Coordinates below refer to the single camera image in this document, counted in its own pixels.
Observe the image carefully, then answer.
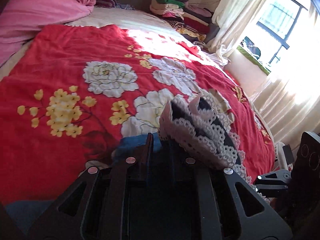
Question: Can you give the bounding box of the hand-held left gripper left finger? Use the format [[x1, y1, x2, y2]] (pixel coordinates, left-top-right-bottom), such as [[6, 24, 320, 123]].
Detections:
[[27, 132, 154, 240]]

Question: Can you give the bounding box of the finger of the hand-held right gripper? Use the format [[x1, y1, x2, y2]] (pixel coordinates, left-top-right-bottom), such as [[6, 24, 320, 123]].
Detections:
[[254, 169, 292, 198]]

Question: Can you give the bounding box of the beige bed sheet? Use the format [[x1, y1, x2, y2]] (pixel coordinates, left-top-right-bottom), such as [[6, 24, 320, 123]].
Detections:
[[0, 6, 225, 80]]

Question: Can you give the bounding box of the blue denim pants lace hem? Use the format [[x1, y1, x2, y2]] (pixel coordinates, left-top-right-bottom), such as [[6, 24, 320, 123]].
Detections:
[[5, 92, 272, 234]]

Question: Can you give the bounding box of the white metal rack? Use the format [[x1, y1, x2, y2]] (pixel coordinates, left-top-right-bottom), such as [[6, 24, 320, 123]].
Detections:
[[275, 141, 294, 171]]

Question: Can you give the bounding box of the pink blanket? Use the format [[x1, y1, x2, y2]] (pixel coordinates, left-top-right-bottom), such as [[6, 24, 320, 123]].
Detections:
[[0, 0, 97, 67]]

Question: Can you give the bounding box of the window with black frame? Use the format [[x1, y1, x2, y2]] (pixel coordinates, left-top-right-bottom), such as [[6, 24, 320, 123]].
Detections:
[[256, 0, 312, 65]]

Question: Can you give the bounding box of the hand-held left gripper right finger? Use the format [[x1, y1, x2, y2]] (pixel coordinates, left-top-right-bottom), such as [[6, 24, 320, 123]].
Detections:
[[172, 150, 293, 240]]

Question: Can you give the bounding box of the striped pillow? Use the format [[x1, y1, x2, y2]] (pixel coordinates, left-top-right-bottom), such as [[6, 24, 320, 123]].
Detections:
[[95, 0, 117, 8]]

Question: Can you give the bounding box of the stack of folded clothes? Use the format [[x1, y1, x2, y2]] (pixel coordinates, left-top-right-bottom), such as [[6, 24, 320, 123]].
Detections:
[[149, 0, 218, 43]]

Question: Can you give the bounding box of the cream curtain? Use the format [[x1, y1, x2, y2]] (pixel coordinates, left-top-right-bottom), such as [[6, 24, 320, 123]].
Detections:
[[206, 0, 320, 151]]

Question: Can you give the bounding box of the green windowsill mat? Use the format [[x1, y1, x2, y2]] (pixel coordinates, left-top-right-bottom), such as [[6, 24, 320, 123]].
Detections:
[[237, 36, 272, 76]]

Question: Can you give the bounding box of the red floral blanket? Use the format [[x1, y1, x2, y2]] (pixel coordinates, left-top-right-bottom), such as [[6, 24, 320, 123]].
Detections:
[[0, 24, 276, 205]]

